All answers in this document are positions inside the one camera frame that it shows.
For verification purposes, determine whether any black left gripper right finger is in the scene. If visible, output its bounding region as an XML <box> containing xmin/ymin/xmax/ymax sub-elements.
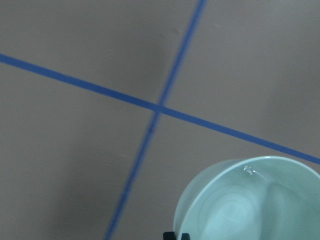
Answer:
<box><xmin>181</xmin><ymin>233</ymin><xmax>190</xmax><ymax>240</ymax></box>

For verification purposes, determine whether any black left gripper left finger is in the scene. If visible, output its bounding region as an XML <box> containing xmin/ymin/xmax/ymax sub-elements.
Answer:
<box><xmin>162</xmin><ymin>231</ymin><xmax>177</xmax><ymax>240</ymax></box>

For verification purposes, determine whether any mint green ceramic bowl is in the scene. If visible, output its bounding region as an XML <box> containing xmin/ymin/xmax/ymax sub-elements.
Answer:
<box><xmin>173</xmin><ymin>156</ymin><xmax>320</xmax><ymax>240</ymax></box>

